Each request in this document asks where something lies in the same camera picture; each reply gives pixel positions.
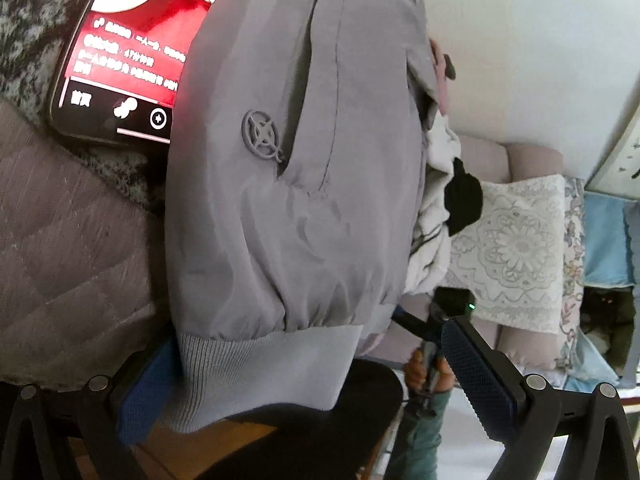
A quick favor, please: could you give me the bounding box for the grey jacket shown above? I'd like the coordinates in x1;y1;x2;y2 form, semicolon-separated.
162;0;442;436

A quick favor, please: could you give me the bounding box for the dark bag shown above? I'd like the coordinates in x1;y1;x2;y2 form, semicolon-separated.
579;285;640;377

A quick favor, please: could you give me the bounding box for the white lace patterned cushion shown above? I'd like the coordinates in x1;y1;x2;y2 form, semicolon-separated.
445;175;569;334

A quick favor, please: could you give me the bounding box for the tablet with red screen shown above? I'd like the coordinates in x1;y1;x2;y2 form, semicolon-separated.
49;0;242;149

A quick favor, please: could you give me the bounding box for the pink cloth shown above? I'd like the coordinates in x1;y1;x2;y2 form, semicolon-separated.
429;39;452;117

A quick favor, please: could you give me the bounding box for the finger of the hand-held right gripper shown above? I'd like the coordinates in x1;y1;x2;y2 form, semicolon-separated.
392;305;443;356

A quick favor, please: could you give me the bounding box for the person's right hand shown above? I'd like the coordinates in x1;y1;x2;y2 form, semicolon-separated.
404;342;456;397

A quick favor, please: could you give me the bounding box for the pink quilted bed cover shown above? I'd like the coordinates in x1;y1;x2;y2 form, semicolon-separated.
0;100;176;392

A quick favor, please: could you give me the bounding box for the black garment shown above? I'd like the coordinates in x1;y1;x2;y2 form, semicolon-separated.
442;157;485;237

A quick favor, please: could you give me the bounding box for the pink upholstered sofa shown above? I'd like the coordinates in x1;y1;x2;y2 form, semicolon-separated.
370;132;567;372

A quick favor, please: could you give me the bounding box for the light blue cloth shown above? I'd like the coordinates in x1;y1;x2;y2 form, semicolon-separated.
582;191;637;287

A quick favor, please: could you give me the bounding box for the grey white patterned blanket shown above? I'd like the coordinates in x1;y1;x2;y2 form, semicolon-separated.
0;0;172;213

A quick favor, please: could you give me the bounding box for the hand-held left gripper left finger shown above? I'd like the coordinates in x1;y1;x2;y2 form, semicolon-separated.
0;337;187;480

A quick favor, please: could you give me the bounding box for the person's right forearm green sleeve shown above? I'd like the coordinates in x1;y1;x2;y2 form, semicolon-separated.
387;387;453;480

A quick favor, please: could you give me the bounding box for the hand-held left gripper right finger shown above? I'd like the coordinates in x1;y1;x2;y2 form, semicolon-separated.
440;317;640;480

